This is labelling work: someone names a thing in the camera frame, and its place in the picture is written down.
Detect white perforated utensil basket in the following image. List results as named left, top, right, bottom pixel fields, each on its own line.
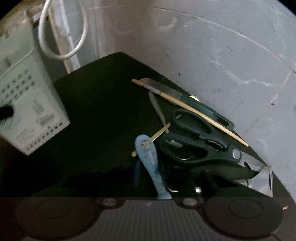
left=1, top=24, right=70, bottom=155

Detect dark green kitchen scissors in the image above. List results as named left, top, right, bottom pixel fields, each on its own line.
left=158, top=108, right=260, bottom=180

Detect steel handle peeler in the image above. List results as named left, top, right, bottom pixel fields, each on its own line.
left=235, top=161, right=273, bottom=197

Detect blue cartoon handle spoon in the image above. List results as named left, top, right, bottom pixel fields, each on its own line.
left=135, top=135, right=172, bottom=200

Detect white water hose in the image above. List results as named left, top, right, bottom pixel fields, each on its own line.
left=38, top=0, right=88, bottom=61

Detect wooden chopstick with purple band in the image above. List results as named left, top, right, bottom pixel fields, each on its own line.
left=132, top=79, right=249, bottom=147

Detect green handle knife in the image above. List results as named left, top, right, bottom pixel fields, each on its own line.
left=140, top=78, right=234, bottom=131

